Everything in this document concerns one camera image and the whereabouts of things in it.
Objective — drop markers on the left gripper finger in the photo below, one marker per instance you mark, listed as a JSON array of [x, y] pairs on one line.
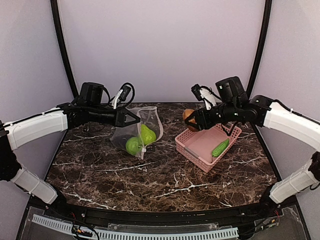
[[131, 115], [132, 122]]

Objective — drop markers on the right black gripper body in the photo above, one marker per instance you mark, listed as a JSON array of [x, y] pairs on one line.
[[204, 118]]

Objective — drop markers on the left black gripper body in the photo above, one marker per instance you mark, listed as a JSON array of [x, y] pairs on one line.
[[118, 117]]

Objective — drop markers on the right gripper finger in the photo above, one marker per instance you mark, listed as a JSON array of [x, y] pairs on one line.
[[187, 115], [191, 125]]

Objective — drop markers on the brown toy potato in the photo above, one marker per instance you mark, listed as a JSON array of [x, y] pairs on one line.
[[187, 112]]

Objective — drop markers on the clear dotted zip bag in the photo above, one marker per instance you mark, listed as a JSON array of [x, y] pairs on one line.
[[149, 117]]

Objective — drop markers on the green toy pear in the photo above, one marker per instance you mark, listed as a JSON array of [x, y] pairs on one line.
[[148, 136]]

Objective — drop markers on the pink plastic basket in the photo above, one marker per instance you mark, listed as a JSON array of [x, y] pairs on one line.
[[197, 147]]

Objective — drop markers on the green toy guava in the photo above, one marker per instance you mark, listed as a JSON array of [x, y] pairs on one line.
[[134, 145]]

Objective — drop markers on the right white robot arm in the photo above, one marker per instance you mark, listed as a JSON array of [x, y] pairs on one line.
[[233, 105]]

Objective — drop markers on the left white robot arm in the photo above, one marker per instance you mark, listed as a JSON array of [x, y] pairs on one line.
[[85, 108]]

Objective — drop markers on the purple toy eggplant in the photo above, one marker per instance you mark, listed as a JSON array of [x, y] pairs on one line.
[[122, 140]]

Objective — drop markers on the green toy bitter gourd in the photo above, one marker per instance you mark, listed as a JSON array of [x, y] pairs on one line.
[[218, 150]]

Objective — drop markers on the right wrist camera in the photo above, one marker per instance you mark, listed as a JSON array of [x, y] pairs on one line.
[[205, 94]]

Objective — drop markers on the black front table rail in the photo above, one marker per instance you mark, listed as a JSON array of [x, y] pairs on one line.
[[247, 217]]

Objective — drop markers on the white slotted cable duct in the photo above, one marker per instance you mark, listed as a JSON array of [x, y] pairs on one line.
[[125, 232]]

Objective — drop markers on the right black frame post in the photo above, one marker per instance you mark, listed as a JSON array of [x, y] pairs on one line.
[[260, 45]]

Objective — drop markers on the black frame post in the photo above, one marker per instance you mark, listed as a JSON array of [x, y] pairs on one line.
[[62, 47], [260, 45]]

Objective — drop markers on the left black frame post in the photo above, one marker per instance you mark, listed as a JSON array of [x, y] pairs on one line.
[[62, 47]]

